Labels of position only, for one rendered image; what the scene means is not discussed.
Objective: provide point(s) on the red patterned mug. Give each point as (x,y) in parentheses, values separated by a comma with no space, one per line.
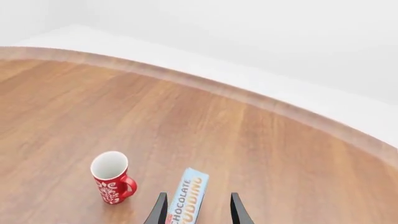
(109,179)

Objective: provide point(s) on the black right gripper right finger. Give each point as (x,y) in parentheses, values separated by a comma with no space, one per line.
(241,211)

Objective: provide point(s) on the blue chocolate pudding box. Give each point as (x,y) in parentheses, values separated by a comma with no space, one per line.
(187,198)

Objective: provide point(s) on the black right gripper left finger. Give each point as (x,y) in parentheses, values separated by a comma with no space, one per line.
(158,211)

